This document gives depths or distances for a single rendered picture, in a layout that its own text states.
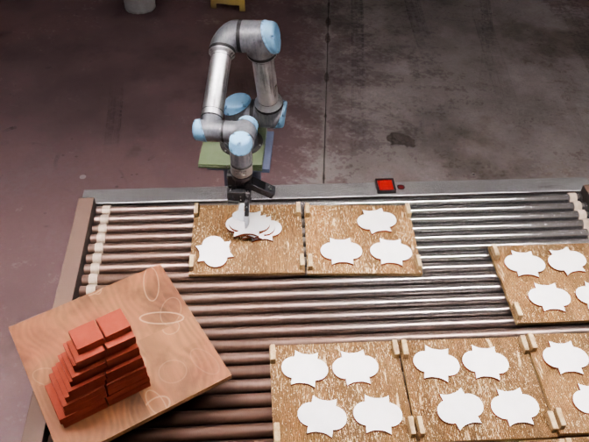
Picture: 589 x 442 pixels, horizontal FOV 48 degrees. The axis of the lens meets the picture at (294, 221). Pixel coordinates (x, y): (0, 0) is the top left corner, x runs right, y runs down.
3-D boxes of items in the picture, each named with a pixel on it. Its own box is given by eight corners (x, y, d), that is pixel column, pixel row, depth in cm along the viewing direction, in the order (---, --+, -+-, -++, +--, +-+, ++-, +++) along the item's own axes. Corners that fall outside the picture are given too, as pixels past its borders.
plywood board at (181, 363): (10, 331, 201) (8, 327, 200) (160, 267, 221) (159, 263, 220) (63, 465, 172) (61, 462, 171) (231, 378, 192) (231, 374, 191)
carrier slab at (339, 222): (303, 208, 258) (304, 204, 257) (408, 208, 260) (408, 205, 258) (307, 276, 233) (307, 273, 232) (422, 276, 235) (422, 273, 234)
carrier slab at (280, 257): (195, 208, 256) (195, 205, 255) (300, 207, 258) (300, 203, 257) (188, 277, 232) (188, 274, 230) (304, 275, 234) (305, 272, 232)
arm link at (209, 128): (209, 11, 238) (188, 131, 221) (238, 12, 237) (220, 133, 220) (215, 31, 249) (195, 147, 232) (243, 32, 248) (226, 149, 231)
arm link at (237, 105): (228, 115, 287) (224, 89, 277) (258, 116, 285) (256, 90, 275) (223, 132, 278) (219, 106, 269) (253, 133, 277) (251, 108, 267)
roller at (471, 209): (96, 220, 256) (95, 211, 253) (580, 207, 270) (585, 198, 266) (95, 229, 253) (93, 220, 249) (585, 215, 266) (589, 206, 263)
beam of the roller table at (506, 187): (87, 200, 267) (83, 188, 263) (581, 187, 281) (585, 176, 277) (83, 215, 261) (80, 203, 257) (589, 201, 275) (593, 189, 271)
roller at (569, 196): (98, 211, 260) (96, 203, 256) (576, 198, 273) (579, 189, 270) (96, 220, 256) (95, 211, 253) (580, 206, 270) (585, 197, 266)
